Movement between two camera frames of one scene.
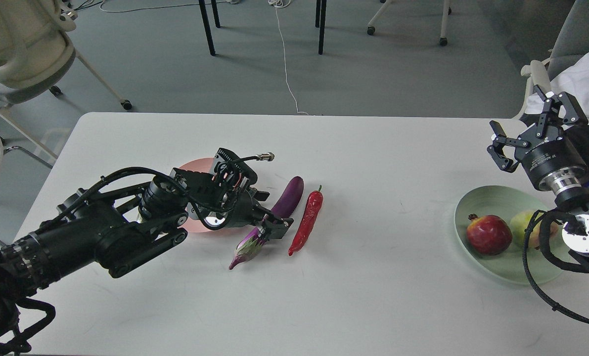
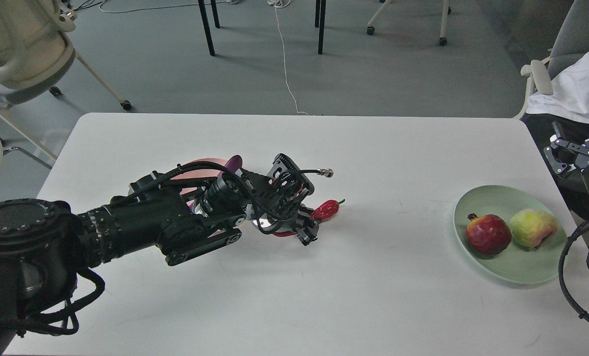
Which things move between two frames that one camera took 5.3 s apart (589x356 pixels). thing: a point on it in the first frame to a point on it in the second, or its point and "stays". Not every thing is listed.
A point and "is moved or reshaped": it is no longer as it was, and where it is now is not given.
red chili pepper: [314, 207] is moved or reshaped
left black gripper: [245, 211] to [300, 219]
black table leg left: [207, 28] stays
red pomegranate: [488, 235] stays
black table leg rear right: [318, 13] stays
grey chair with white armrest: [585, 23] stays
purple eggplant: [288, 200] is moved or reshaped
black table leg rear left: [215, 13] stays
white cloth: [587, 78] stays
